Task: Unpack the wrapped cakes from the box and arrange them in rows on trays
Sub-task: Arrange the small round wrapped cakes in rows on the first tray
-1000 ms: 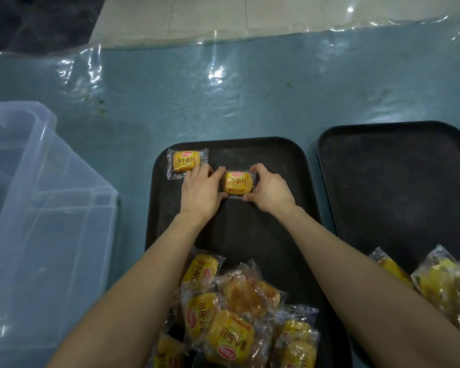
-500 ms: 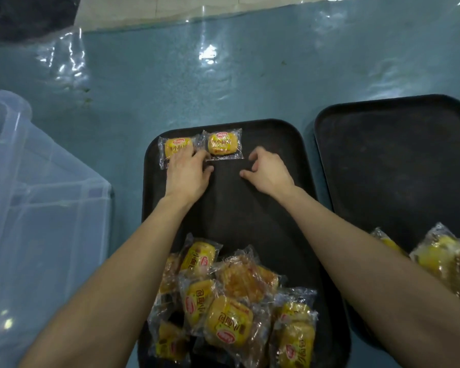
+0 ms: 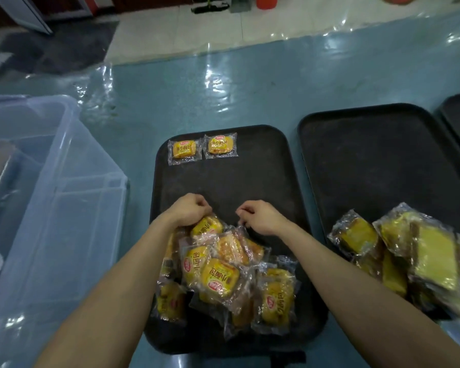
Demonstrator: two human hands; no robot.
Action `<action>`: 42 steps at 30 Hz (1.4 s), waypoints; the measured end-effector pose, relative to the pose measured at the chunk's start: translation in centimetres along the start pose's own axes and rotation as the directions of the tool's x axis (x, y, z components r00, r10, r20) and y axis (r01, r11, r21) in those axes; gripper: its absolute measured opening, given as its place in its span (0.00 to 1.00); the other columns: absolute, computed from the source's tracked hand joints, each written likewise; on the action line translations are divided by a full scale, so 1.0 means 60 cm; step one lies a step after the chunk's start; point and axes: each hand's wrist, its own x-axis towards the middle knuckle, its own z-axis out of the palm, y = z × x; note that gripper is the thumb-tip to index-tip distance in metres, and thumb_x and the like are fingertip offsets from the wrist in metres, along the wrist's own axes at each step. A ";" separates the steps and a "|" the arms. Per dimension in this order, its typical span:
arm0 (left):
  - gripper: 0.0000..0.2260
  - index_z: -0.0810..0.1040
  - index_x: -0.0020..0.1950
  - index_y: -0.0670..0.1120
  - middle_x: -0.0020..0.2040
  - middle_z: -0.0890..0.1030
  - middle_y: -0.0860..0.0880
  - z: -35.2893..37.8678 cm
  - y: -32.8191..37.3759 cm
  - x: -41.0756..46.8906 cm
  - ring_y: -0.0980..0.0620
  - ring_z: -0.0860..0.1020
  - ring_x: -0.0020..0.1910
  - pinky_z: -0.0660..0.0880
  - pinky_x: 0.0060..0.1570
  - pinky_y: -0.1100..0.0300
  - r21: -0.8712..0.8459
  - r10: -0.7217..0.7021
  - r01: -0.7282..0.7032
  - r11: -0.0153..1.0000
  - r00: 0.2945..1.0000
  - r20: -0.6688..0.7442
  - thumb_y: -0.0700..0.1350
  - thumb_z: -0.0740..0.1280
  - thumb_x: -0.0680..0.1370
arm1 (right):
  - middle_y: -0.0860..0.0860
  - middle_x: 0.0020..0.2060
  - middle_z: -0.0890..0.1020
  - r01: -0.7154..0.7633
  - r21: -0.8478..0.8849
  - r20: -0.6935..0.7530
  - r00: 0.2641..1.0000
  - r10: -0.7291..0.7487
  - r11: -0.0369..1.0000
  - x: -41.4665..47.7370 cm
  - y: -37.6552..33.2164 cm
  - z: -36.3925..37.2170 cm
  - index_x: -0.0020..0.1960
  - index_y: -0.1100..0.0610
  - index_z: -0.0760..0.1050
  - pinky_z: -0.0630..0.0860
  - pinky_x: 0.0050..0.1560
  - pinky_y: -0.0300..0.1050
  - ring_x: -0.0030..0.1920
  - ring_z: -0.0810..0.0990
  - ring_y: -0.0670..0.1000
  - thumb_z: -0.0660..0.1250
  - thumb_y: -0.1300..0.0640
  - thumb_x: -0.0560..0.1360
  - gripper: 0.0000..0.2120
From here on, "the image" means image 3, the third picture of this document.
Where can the person's right hand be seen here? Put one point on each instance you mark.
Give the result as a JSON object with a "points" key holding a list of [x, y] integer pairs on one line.
{"points": [[263, 219]]}

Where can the person's left hand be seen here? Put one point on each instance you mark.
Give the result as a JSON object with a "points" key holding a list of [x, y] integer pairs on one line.
{"points": [[186, 209]]}

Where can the person's right fingers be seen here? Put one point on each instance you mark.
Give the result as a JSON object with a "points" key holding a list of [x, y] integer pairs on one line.
{"points": [[243, 213]]}

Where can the person's left fingers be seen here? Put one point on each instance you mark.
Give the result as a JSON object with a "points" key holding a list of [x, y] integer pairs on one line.
{"points": [[206, 207]]}

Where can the person's right forearm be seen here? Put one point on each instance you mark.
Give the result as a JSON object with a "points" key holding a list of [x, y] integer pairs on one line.
{"points": [[368, 302]]}

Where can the person's left forearm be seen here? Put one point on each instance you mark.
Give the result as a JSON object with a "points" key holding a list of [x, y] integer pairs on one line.
{"points": [[115, 302]]}

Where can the black tray with bread packets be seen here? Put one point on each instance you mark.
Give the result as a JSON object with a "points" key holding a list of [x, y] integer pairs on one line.
{"points": [[234, 180]]}

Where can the yellow bread packet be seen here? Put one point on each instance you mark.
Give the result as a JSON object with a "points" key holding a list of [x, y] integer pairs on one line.
{"points": [[220, 145], [184, 150]]}

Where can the pile of yellow bread packets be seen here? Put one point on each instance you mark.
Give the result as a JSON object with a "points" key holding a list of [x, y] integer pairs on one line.
{"points": [[222, 279]]}

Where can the clear plastic table cover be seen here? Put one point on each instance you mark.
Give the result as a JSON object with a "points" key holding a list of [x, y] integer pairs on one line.
{"points": [[276, 80]]}

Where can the black tray with cake packets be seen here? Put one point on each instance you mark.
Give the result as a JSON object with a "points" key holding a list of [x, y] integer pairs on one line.
{"points": [[383, 164]]}

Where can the clear plastic storage bin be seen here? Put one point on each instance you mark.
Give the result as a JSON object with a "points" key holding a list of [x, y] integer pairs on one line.
{"points": [[46, 210]]}

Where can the pile of cake slice packets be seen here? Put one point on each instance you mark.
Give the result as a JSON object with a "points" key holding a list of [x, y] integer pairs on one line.
{"points": [[425, 256]]}

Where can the black and green mop head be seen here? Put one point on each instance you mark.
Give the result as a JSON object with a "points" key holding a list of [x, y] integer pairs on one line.
{"points": [[210, 6]]}

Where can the grey dustpan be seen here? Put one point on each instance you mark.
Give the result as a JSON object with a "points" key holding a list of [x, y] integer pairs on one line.
{"points": [[240, 3]]}

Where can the red bucket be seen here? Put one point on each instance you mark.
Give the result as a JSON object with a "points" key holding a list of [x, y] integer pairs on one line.
{"points": [[266, 1]]}

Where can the dark floor mat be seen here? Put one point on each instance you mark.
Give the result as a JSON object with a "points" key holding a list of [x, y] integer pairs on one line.
{"points": [[57, 47]]}

